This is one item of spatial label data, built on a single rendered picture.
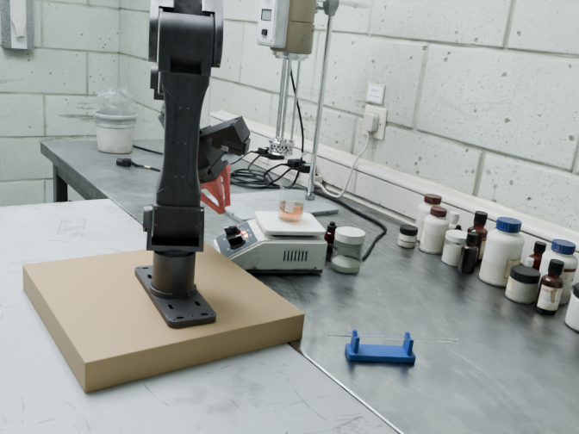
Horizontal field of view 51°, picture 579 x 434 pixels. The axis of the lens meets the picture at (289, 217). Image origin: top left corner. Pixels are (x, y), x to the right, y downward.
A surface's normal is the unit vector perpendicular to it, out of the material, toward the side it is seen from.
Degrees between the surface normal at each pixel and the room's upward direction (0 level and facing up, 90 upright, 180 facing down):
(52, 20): 90
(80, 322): 0
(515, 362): 0
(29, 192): 90
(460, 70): 90
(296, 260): 90
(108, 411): 0
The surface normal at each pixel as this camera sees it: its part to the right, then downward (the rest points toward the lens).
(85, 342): 0.10, -0.95
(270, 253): 0.24, 0.31
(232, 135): -0.27, 0.51
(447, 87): -0.82, 0.09
